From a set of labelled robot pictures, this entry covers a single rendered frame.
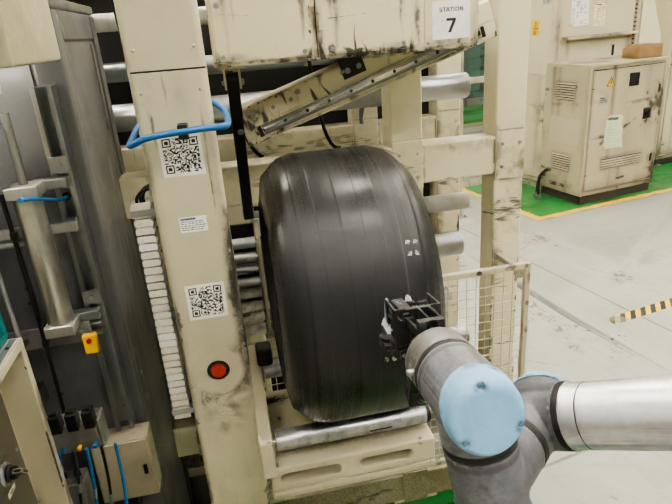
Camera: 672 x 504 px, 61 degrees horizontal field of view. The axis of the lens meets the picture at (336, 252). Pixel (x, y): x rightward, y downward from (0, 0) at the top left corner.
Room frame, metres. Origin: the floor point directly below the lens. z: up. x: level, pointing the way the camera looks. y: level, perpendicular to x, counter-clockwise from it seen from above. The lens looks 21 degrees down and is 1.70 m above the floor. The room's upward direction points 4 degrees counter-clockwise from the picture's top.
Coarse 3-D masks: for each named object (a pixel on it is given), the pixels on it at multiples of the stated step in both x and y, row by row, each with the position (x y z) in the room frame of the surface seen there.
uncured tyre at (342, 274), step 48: (288, 192) 1.01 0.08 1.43; (336, 192) 1.00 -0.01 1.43; (384, 192) 1.00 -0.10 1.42; (288, 240) 0.94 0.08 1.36; (336, 240) 0.93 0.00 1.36; (384, 240) 0.93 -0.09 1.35; (432, 240) 0.97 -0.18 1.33; (288, 288) 0.90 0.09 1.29; (336, 288) 0.88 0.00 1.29; (384, 288) 0.89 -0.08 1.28; (432, 288) 0.91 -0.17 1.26; (288, 336) 0.89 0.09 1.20; (336, 336) 0.86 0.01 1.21; (288, 384) 0.96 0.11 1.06; (336, 384) 0.87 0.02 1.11; (384, 384) 0.89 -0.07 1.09
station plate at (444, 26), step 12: (456, 0) 1.39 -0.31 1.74; (468, 0) 1.39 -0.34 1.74; (432, 12) 1.38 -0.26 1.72; (444, 12) 1.38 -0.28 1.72; (456, 12) 1.39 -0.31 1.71; (468, 12) 1.39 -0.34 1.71; (432, 24) 1.38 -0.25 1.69; (444, 24) 1.38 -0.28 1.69; (456, 24) 1.39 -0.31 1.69; (468, 24) 1.39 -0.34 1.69; (444, 36) 1.38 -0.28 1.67; (456, 36) 1.39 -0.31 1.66; (468, 36) 1.39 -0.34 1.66
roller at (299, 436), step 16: (368, 416) 1.01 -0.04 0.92; (384, 416) 1.01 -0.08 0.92; (400, 416) 1.02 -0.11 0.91; (416, 416) 1.02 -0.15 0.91; (288, 432) 0.98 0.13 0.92; (304, 432) 0.98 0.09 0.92; (320, 432) 0.98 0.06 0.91; (336, 432) 0.99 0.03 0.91; (352, 432) 0.99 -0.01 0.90; (368, 432) 1.00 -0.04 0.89; (288, 448) 0.97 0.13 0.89
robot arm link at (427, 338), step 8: (432, 328) 0.67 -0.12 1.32; (440, 328) 0.66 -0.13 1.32; (448, 328) 0.67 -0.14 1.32; (424, 336) 0.65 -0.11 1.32; (432, 336) 0.64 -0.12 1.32; (440, 336) 0.64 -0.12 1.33; (448, 336) 0.64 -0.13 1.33; (456, 336) 0.64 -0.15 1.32; (416, 344) 0.65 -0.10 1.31; (424, 344) 0.63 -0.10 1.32; (432, 344) 0.63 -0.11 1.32; (408, 352) 0.65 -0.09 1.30; (416, 352) 0.63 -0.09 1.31; (408, 360) 0.64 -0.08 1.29; (416, 360) 0.62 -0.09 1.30; (408, 368) 0.64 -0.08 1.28; (408, 376) 0.62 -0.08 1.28
